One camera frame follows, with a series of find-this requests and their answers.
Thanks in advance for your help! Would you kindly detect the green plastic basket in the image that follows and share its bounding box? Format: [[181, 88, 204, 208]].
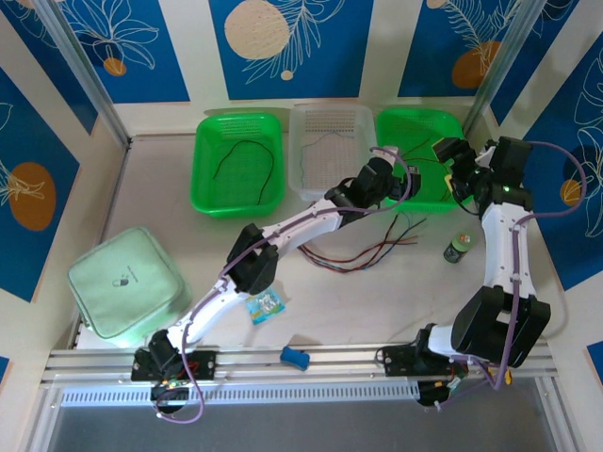
[[189, 111, 286, 220], [375, 106, 472, 214]]

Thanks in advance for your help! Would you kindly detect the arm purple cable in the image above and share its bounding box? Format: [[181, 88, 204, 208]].
[[155, 146, 410, 424], [437, 140, 588, 411]]

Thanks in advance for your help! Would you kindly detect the small green bottle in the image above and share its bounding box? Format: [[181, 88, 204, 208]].
[[442, 232, 474, 265]]

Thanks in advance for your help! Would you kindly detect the thin blue cable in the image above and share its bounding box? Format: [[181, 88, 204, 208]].
[[298, 130, 355, 187], [324, 212, 420, 272]]

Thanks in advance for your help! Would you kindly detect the thin red cable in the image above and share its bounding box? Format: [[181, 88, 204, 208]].
[[305, 237, 419, 273], [301, 212, 404, 274], [403, 140, 454, 203]]

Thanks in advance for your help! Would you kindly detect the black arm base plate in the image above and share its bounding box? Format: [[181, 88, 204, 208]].
[[382, 346, 470, 378], [130, 348, 218, 381]]

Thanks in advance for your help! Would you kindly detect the blue snack packet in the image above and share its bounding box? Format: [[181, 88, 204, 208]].
[[244, 289, 287, 327]]

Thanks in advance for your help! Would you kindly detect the white plastic basket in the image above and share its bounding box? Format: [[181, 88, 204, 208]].
[[287, 103, 378, 202]]

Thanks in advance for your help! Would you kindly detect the thin black cable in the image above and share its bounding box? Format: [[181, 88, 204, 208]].
[[303, 239, 419, 274], [310, 218, 429, 272], [214, 139, 275, 207]]

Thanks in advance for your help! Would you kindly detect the mint green zip pouch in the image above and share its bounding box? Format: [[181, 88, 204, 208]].
[[68, 227, 194, 349]]

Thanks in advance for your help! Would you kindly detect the aluminium corner post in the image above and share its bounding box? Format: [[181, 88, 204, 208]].
[[32, 0, 134, 150], [461, 0, 547, 137]]

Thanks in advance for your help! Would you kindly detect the blue sponge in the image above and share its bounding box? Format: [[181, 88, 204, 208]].
[[279, 346, 311, 372]]

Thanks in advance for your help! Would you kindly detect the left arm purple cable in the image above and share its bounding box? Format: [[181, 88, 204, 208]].
[[155, 146, 410, 424]]

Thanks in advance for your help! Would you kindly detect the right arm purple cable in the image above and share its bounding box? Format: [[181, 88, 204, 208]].
[[437, 140, 588, 411]]

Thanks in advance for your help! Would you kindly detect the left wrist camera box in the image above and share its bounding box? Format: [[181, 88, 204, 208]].
[[370, 144, 400, 167]]

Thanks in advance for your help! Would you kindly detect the white slotted cable duct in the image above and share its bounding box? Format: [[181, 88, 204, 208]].
[[59, 381, 421, 409]]

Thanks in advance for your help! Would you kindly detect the aluminium frame rail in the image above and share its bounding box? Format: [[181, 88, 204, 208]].
[[40, 338, 560, 392]]

